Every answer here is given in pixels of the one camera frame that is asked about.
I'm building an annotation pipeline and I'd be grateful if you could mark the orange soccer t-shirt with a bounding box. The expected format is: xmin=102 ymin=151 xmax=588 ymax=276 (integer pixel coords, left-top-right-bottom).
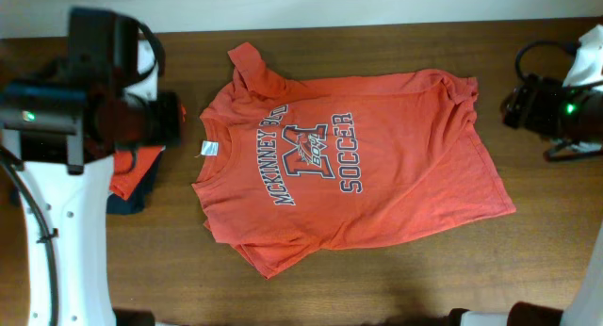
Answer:
xmin=193 ymin=43 xmax=515 ymax=278

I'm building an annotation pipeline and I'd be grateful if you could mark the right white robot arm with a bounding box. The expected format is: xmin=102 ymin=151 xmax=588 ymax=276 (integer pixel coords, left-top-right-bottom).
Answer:
xmin=448 ymin=24 xmax=602 ymax=326

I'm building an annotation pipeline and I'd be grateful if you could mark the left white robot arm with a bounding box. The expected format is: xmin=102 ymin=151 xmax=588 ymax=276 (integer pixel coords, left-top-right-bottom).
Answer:
xmin=17 ymin=156 xmax=171 ymax=326

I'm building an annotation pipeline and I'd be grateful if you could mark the folded orange FRAM shirt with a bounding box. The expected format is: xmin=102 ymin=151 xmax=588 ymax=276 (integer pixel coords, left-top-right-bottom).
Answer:
xmin=109 ymin=100 xmax=187 ymax=200

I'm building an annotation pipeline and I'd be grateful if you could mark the folded navy shirt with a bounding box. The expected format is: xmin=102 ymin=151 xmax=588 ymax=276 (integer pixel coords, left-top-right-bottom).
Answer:
xmin=106 ymin=148 xmax=162 ymax=215

